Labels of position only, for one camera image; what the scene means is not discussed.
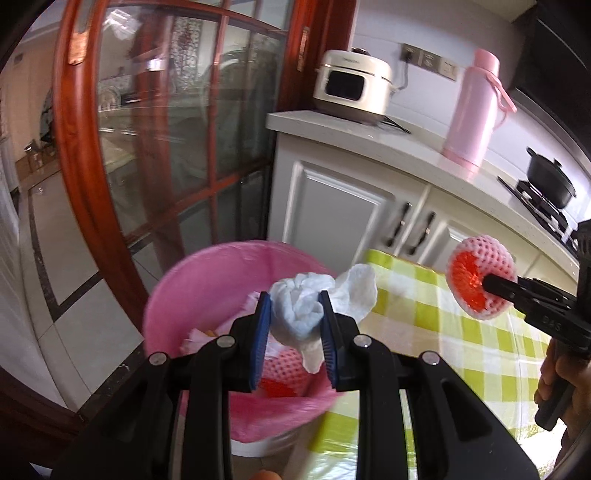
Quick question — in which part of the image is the white kitchen cabinet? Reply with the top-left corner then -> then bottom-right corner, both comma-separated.
265,111 -> 583,296

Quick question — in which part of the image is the pink thermos flask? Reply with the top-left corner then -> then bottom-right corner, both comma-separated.
441,48 -> 518,181

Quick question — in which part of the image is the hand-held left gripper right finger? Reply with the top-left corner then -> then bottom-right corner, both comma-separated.
318,291 -> 541,480

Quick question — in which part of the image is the dark range hood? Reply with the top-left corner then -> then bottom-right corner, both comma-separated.
510,0 -> 591,181

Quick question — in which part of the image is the black power cable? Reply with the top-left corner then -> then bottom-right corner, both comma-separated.
382,54 -> 413,136

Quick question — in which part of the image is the cream rice cooker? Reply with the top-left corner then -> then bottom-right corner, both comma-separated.
313,48 -> 395,126

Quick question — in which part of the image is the person's right hand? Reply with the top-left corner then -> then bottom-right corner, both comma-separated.
534,342 -> 591,463

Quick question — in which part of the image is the green checked tablecloth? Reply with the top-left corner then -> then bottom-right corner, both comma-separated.
305,249 -> 568,480

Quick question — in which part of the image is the white tissue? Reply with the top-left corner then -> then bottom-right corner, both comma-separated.
269,263 -> 379,374

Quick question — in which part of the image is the black cooking pot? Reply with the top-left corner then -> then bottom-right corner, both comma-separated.
526,147 -> 578,209

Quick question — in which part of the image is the black gas stove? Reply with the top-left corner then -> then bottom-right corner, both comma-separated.
498,175 -> 583,250

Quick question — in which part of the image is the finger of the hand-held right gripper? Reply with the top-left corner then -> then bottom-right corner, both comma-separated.
482,274 -> 530,311

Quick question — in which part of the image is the white trash bin pink liner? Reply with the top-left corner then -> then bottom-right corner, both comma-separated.
142,240 -> 342,457

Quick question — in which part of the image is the pink foam fruit net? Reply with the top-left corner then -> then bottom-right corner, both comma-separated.
259,346 -> 315,398
445,234 -> 518,320

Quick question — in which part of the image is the wooden glass door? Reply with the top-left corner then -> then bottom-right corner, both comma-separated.
53,0 -> 358,319

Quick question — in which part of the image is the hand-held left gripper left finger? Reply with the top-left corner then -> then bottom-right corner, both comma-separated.
50,291 -> 273,480

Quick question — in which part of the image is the black cabinet handle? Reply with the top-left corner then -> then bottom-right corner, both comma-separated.
385,202 -> 413,247
409,210 -> 437,257

